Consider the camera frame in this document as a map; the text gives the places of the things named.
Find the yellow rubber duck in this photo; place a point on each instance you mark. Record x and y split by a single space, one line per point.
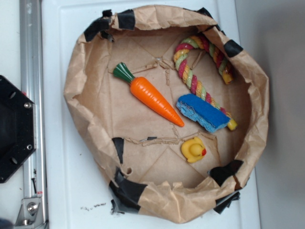
193 150

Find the blue sponge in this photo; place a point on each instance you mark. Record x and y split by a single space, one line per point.
198 110

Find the aluminium rail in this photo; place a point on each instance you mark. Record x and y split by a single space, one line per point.
34 169

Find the multicolour rope toy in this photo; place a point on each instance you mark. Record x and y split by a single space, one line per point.
196 87

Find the orange plastic carrot toy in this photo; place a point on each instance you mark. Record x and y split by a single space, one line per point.
145 92

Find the metal corner bracket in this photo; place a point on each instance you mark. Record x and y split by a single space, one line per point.
30 215

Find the white plastic tray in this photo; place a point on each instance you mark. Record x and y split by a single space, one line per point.
78 195

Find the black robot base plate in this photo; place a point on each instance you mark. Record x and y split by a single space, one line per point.
16 129

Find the brown paper bag bin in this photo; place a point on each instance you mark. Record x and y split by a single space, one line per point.
139 152

